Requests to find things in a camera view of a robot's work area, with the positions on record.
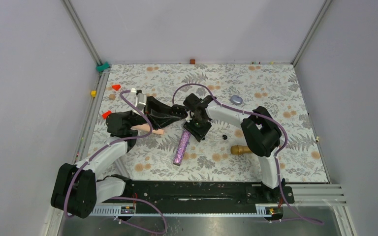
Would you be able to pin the black oval earbud case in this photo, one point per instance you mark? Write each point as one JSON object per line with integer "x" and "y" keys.
{"x": 179, "y": 111}

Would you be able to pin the peach pink microphone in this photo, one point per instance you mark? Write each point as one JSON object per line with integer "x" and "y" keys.
{"x": 146, "y": 127}

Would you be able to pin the floral table mat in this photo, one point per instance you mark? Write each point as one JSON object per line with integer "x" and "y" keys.
{"x": 274, "y": 87}

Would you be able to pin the red triangular block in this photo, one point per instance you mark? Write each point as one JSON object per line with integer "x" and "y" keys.
{"x": 116, "y": 87}

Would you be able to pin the teal clamp block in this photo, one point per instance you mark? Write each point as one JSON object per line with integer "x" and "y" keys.
{"x": 104, "y": 66}

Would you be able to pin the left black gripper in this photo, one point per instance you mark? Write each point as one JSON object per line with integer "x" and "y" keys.
{"x": 158, "y": 114}

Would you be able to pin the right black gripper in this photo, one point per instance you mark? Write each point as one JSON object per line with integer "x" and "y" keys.
{"x": 197, "y": 132}

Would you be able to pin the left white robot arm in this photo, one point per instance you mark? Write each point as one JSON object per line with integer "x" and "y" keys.
{"x": 77, "y": 190}

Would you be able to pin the lavender earbud charging case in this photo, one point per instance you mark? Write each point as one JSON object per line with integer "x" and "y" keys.
{"x": 236, "y": 100}

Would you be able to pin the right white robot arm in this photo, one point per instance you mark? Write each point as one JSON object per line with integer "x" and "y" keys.
{"x": 261, "y": 133}

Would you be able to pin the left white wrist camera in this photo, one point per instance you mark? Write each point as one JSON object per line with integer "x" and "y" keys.
{"x": 140, "y": 100}

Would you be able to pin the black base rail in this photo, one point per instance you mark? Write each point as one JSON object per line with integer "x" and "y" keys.
{"x": 188, "y": 197}

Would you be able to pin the gold microphone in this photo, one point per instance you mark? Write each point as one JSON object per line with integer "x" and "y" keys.
{"x": 240, "y": 150}

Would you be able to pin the red rectangular block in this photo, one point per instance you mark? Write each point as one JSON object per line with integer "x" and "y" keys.
{"x": 106, "y": 114}

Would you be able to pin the purple glitter microphone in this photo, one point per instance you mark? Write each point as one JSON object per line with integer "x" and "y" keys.
{"x": 183, "y": 143}

